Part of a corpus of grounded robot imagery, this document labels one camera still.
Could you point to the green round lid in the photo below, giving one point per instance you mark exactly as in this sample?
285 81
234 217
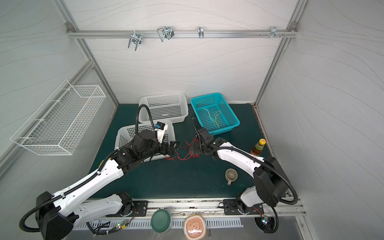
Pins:
161 221

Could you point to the aluminium cross rail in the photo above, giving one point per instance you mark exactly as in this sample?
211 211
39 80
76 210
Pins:
179 34

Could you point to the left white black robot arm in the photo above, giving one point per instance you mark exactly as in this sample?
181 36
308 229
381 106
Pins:
55 215

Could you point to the metal u-bolt clamp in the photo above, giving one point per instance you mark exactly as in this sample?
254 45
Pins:
165 32
135 40

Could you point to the teal plastic basket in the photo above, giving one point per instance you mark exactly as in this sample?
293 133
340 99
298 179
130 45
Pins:
214 113

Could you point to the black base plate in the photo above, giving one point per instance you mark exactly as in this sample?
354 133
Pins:
134 208
233 207

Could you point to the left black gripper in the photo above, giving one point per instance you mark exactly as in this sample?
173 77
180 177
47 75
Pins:
171 149

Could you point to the left metal u-bolt clamp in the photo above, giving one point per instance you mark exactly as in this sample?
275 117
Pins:
135 40

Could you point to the white plastic basket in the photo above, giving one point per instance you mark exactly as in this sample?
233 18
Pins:
173 107
127 133

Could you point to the white wire wall basket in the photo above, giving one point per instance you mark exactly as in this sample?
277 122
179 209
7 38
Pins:
58 125

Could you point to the brown sauce bottle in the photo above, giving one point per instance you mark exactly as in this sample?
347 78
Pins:
258 148

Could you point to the beige ceramic mug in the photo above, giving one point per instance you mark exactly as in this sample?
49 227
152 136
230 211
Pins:
231 175

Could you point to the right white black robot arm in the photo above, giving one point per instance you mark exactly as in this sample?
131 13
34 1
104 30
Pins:
271 184

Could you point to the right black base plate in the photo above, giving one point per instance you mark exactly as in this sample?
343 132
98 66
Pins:
233 207

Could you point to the pink lidded food container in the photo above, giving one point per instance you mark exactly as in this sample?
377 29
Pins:
195 227

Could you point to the right metal bracket clamp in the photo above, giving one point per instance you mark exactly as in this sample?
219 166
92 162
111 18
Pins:
273 34

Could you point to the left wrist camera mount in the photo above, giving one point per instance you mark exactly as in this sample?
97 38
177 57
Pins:
160 129

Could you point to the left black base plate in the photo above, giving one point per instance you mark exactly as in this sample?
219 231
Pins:
134 208

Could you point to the small metal hook clamp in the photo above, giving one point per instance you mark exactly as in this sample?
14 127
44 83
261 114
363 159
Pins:
201 32

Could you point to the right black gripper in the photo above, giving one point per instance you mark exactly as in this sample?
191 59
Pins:
197 146

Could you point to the middle metal u-bolt clamp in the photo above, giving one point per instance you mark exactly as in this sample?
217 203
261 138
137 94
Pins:
165 32

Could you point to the loose wiring harness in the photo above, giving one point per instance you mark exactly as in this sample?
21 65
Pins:
111 228

